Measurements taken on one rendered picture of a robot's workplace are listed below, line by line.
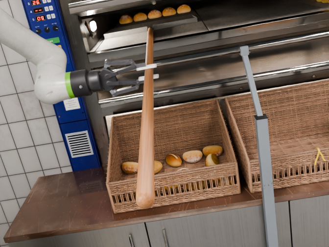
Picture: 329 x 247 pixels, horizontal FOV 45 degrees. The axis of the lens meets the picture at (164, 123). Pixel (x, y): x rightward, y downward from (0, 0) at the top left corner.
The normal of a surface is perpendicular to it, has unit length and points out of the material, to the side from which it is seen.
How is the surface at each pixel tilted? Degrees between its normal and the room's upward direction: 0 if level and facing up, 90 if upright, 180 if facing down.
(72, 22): 90
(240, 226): 90
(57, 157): 90
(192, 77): 70
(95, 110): 90
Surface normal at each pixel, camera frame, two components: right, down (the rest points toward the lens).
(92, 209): -0.18, -0.91
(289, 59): -0.06, 0.04
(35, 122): 0.00, 0.37
